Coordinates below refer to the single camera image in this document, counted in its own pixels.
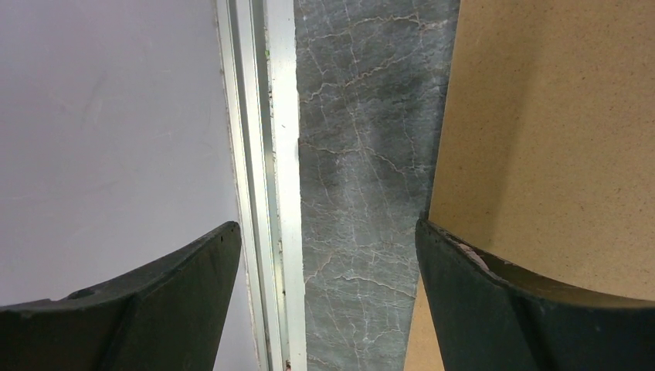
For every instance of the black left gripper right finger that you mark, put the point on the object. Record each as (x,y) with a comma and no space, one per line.
(491,314)

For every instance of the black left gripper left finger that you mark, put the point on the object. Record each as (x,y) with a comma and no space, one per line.
(168,314)

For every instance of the brown backing board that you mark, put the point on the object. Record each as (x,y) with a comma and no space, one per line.
(546,156)

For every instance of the aluminium rail frame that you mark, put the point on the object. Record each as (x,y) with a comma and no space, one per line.
(258,47)

